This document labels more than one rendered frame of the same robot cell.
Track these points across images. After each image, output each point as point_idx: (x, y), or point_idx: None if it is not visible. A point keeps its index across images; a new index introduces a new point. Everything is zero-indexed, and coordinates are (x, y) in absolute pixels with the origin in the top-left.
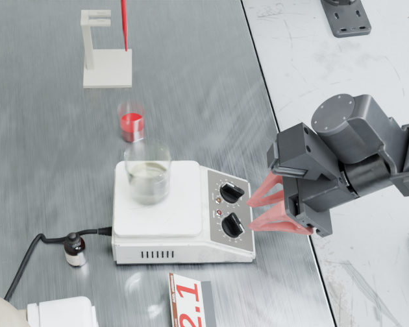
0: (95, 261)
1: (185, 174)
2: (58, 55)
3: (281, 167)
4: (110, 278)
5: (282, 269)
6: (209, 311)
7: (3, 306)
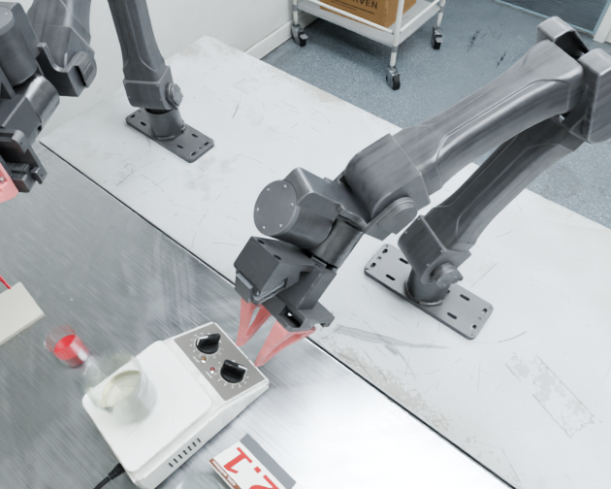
0: None
1: (157, 359)
2: None
3: (261, 293)
4: None
5: (296, 373)
6: (268, 462)
7: None
